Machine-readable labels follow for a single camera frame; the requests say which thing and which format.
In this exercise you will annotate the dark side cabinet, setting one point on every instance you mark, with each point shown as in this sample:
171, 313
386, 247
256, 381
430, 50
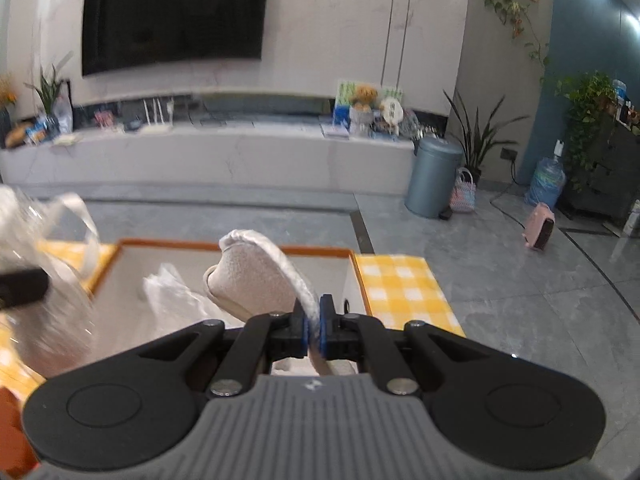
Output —
610, 185

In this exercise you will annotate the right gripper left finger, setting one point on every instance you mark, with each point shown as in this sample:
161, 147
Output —
127, 409

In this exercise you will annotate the pink small heater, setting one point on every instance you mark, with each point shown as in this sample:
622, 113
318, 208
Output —
539, 227

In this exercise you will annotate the white wifi router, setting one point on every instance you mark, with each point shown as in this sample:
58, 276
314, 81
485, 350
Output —
158, 115

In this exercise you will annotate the black wall television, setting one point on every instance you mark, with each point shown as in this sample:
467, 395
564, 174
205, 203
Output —
119, 34

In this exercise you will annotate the hanging green vine plant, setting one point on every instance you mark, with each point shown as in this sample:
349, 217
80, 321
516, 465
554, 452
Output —
515, 15

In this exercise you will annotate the white fleece slipper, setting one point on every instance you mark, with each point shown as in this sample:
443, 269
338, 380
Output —
254, 277

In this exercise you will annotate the tall green floor plant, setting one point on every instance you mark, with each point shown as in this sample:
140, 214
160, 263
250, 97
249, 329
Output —
475, 138

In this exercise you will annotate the white crumpled plastic bag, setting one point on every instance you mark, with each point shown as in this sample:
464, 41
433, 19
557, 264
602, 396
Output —
175, 306

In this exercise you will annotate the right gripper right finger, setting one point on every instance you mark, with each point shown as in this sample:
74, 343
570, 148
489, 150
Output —
498, 408

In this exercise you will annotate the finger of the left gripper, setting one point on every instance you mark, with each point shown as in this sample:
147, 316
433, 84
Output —
21, 287

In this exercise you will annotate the yellow checkered tablecloth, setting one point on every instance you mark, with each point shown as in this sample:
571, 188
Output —
394, 288

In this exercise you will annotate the blue water jug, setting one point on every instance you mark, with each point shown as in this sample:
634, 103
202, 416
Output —
548, 179

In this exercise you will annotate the grey round trash bin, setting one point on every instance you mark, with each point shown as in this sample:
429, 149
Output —
433, 174

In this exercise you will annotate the yellow dried flowers vase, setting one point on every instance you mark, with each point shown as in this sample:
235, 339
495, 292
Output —
7, 101

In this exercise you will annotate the clear plastic bag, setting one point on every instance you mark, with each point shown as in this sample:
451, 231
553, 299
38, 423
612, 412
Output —
54, 335

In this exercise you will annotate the teddy bear bouquet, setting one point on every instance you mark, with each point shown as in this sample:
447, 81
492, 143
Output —
367, 109

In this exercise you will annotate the white marble TV cabinet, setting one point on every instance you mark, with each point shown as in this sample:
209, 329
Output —
261, 156

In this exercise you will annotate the pink woven handbag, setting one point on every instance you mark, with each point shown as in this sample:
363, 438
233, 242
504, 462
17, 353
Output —
463, 196

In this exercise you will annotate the orange storage box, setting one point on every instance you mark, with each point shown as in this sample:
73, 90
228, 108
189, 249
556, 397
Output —
118, 325

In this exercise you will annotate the green plant in vase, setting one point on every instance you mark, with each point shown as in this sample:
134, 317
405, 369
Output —
55, 96

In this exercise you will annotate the bushy green potted plant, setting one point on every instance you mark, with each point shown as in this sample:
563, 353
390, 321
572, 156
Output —
589, 96

